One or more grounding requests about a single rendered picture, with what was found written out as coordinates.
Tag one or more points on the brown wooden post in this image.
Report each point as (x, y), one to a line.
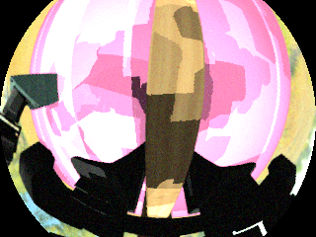
(145, 214)

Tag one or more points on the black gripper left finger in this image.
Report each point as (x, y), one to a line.
(126, 175)

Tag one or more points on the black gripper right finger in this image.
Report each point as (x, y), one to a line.
(205, 178)

